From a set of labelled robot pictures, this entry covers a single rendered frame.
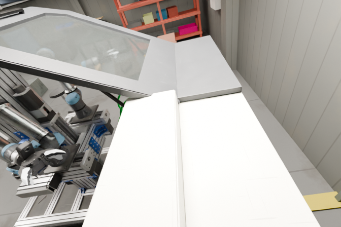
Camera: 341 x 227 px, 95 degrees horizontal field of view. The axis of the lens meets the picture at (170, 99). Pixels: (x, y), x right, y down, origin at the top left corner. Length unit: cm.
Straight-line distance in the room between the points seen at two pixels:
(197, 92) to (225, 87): 12
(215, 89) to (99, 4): 765
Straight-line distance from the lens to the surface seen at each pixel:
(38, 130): 115
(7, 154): 106
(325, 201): 223
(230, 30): 338
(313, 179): 232
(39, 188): 163
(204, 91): 71
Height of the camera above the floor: 193
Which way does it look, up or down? 38 degrees down
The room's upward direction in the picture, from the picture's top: 16 degrees counter-clockwise
